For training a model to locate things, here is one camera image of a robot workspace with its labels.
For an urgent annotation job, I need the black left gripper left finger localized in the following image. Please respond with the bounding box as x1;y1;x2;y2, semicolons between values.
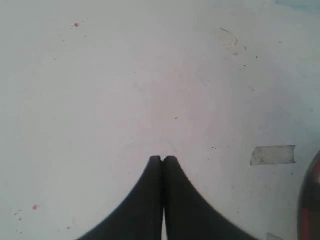
80;156;164;240

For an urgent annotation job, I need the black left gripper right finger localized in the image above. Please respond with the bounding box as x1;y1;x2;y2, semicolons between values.
163;156;254;240

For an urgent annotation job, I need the clear tape strip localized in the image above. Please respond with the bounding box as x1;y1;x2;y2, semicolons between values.
250;145;296;166

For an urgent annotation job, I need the round steel plate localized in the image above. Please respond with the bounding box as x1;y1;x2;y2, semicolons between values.
297;153;320;240

